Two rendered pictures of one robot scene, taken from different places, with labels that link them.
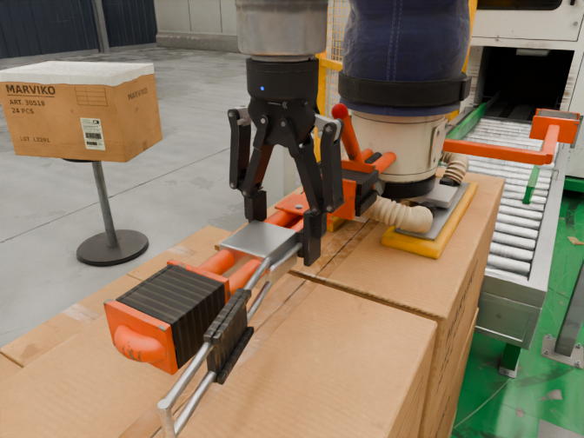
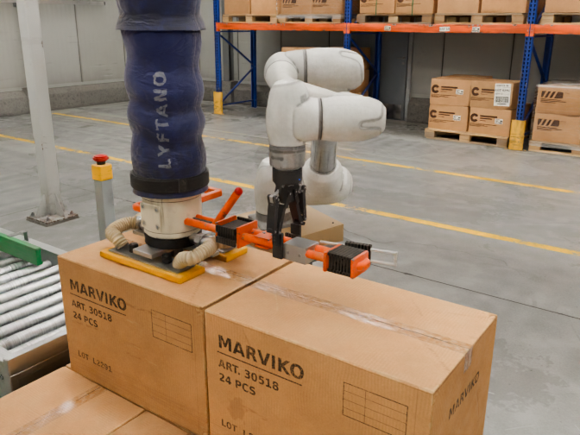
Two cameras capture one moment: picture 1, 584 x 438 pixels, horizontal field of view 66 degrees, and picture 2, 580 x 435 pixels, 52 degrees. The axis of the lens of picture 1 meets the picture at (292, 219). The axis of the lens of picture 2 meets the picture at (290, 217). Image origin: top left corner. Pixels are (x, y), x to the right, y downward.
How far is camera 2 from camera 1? 1.54 m
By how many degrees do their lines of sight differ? 78
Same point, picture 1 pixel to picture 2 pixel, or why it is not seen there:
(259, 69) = (299, 173)
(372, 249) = (230, 265)
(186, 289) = (346, 249)
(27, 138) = not seen: outside the picture
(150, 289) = (346, 254)
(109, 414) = (346, 324)
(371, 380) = (330, 275)
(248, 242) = (305, 243)
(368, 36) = (185, 154)
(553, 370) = not seen: hidden behind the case
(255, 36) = (301, 160)
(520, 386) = not seen: hidden behind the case
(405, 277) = (261, 261)
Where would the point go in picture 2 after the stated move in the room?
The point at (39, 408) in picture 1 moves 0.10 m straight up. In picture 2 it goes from (343, 339) to (344, 299)
